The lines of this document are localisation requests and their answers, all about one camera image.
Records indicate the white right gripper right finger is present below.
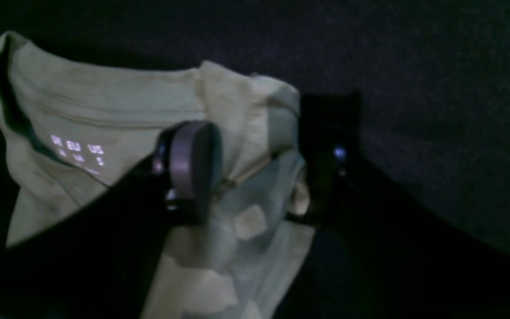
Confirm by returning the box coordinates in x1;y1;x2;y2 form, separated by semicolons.
273;93;510;319

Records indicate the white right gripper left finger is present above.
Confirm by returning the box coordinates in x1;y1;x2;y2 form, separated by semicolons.
0;121;220;319

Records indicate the light green T-shirt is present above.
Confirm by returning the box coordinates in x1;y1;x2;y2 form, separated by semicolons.
0;31;314;319

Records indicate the black table cloth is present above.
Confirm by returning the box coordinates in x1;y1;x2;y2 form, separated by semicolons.
0;0;510;256

